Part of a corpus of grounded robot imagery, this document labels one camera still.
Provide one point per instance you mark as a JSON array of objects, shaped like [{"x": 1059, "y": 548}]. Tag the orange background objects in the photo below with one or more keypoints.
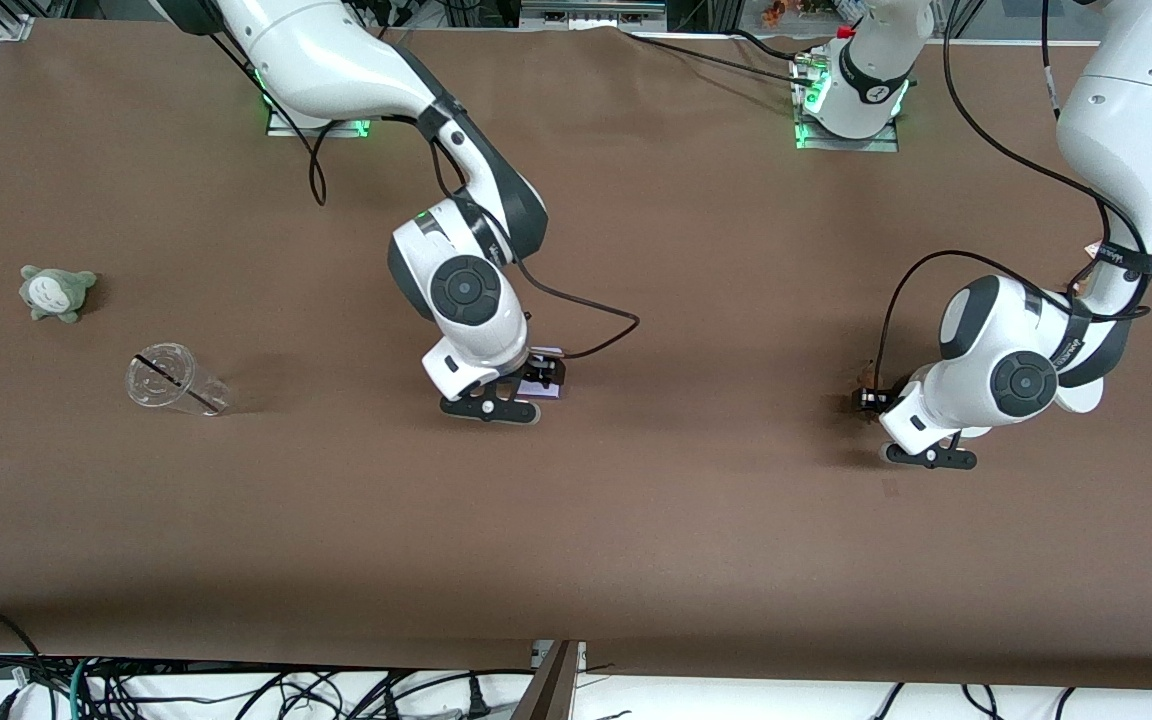
[{"x": 774, "y": 12}]

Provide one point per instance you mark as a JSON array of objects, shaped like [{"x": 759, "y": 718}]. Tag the grey green plush toy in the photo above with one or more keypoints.
[{"x": 56, "y": 292}]

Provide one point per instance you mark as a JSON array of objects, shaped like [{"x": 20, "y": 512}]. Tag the black power plug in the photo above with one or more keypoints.
[{"x": 477, "y": 700}]

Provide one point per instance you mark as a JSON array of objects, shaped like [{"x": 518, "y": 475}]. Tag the silver metal device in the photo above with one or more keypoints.
[{"x": 591, "y": 12}]

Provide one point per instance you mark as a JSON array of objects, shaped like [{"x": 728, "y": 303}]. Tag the brown table cover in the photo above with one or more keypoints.
[{"x": 576, "y": 540}]

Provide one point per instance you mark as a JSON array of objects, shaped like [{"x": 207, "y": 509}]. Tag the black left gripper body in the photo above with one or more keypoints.
[{"x": 882, "y": 397}]

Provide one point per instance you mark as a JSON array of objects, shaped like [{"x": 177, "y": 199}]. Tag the brown wooden post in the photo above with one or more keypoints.
[{"x": 548, "y": 690}]

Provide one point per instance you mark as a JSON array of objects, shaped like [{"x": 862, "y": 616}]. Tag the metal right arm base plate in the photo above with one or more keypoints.
[{"x": 336, "y": 130}]

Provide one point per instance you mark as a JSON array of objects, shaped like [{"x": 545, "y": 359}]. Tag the metal bracket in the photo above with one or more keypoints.
[{"x": 578, "y": 655}]

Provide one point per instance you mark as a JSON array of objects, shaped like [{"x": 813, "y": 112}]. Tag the black straw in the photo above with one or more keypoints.
[{"x": 161, "y": 373}]

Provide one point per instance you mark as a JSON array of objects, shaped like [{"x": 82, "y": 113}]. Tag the brown lion statue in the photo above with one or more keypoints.
[{"x": 868, "y": 375}]

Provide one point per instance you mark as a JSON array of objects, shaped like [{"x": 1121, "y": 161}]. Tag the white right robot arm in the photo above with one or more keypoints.
[{"x": 316, "y": 60}]

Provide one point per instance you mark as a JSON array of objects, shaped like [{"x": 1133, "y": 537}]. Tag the clear plastic cup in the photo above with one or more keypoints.
[{"x": 158, "y": 392}]

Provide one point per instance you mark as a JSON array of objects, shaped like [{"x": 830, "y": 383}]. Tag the aluminium frame profile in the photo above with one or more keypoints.
[{"x": 16, "y": 25}]

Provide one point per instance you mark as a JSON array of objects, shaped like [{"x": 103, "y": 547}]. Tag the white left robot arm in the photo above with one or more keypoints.
[{"x": 1126, "y": 130}]

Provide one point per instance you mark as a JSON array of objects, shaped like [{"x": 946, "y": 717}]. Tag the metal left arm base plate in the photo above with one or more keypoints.
[{"x": 881, "y": 145}]

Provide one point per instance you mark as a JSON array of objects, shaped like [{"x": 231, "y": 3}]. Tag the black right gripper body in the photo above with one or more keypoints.
[{"x": 539, "y": 370}]

